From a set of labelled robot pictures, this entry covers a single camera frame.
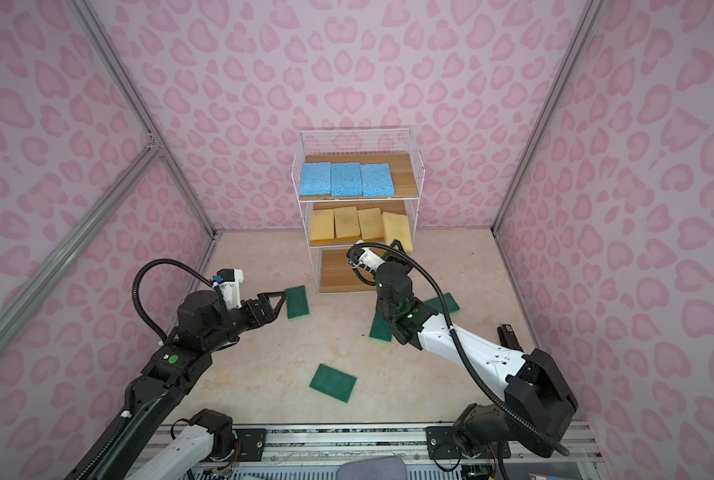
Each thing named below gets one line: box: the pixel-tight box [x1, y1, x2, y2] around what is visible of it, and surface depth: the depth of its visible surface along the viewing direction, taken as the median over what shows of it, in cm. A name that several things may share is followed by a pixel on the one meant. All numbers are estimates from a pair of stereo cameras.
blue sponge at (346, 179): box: [330, 162, 363, 197], surface depth 75 cm
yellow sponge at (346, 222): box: [334, 206, 361, 239], surface depth 88 cm
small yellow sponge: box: [310, 209, 335, 241], surface depth 88 cm
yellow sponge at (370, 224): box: [357, 207, 384, 241], surface depth 88 cm
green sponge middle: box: [369, 311, 393, 342], surface depth 92 cm
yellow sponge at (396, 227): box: [382, 211, 413, 255], surface depth 78 cm
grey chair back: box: [336, 456, 407, 480], surface depth 69 cm
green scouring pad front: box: [309, 363, 357, 403], surface depth 84 cm
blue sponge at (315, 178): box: [300, 162, 331, 195], surface depth 75 cm
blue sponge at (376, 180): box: [361, 163, 395, 197], surface depth 75 cm
